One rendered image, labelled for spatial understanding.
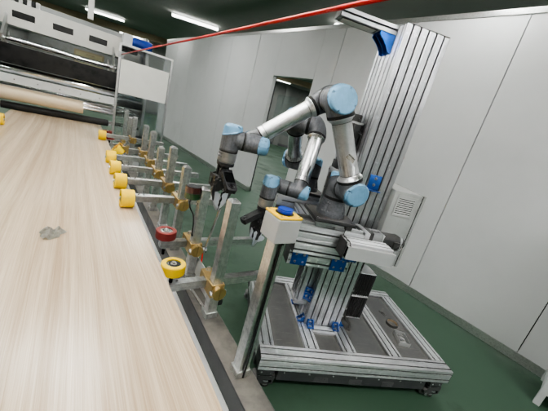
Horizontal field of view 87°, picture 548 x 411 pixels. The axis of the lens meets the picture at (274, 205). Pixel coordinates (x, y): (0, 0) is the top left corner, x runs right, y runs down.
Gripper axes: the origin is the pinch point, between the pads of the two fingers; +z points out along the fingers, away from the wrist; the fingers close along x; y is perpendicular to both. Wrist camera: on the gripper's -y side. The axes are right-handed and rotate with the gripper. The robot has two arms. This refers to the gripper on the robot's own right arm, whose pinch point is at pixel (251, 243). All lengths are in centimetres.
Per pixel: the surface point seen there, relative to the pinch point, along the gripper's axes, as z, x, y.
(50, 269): -7, -23, -78
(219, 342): 13, -43, -32
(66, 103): -23, 251, -80
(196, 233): -8.9, -5.8, -31.6
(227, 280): 0.4, -26.5, -24.8
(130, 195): -14, 22, -53
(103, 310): -7, -43, -67
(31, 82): -35, 250, -107
